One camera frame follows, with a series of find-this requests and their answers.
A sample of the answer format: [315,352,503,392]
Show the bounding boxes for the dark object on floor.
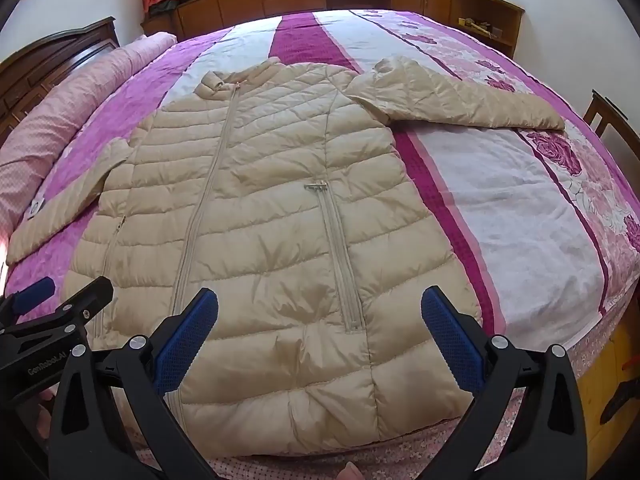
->
[599,375,640,426]

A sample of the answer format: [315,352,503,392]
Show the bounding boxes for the beige puffer jacket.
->
[5,56,566,458]

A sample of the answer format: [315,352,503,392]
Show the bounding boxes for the dark wooden headboard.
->
[0,16,121,131]

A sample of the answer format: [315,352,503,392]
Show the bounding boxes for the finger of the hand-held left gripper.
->
[10,276,115,343]
[0,276,57,333]

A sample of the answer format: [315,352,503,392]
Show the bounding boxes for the rolled pink quilt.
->
[0,32,178,221]

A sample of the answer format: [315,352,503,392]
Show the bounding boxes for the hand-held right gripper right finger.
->
[415,286,588,480]

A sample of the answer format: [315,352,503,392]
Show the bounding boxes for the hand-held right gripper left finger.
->
[48,287,221,480]

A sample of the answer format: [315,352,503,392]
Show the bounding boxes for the floral pink bed blanket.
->
[5,9,640,351]

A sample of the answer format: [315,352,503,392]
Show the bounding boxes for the wooden chair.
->
[582,89,640,146]

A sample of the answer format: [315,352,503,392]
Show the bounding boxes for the small items on shelf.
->
[457,16,502,37]

